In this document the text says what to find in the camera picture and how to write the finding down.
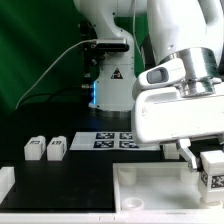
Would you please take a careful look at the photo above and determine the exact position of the white sheet with tags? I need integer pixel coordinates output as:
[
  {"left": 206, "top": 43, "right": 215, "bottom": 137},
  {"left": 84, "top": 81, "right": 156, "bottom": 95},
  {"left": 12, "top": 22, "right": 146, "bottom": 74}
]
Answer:
[{"left": 70, "top": 132, "right": 160, "bottom": 151}]

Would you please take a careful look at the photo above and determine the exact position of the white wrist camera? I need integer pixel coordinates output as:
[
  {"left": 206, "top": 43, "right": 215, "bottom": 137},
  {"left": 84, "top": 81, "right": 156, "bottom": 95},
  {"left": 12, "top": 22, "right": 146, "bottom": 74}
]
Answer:
[{"left": 132, "top": 58, "right": 186, "bottom": 99}]

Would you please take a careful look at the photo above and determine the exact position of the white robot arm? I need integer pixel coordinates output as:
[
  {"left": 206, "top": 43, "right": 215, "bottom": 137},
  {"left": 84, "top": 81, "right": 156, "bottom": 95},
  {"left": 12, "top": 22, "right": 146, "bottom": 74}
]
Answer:
[{"left": 73, "top": 0, "right": 224, "bottom": 171}]

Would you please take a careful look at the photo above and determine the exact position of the white left obstacle block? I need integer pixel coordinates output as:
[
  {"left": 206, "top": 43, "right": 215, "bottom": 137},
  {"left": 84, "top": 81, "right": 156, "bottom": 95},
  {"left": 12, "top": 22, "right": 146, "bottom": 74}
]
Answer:
[{"left": 0, "top": 167, "right": 15, "bottom": 204}]

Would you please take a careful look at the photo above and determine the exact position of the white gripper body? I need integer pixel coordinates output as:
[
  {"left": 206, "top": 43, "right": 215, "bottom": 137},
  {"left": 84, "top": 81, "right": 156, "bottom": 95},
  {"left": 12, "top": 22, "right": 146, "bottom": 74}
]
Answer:
[{"left": 131, "top": 84, "right": 224, "bottom": 144}]

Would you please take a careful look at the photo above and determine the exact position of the black cable on table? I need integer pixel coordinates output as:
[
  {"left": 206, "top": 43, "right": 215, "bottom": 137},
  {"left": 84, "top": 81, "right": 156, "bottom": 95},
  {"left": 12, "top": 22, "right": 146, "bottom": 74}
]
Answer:
[{"left": 16, "top": 85, "right": 93, "bottom": 109}]

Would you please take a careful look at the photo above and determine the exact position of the white square tabletop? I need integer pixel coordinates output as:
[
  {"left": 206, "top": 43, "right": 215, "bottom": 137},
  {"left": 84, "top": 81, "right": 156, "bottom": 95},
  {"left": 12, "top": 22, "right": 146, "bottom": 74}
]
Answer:
[{"left": 113, "top": 162, "right": 224, "bottom": 213}]

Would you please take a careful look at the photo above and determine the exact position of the white camera cable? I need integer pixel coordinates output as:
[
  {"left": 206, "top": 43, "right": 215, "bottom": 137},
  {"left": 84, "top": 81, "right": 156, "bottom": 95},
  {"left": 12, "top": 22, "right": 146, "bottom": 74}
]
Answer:
[{"left": 15, "top": 39, "right": 98, "bottom": 110}]

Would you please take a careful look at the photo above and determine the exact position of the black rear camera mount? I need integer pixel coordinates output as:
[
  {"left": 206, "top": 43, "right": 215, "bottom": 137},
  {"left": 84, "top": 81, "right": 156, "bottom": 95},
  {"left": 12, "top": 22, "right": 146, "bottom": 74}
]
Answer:
[{"left": 79, "top": 20, "right": 130, "bottom": 86}]

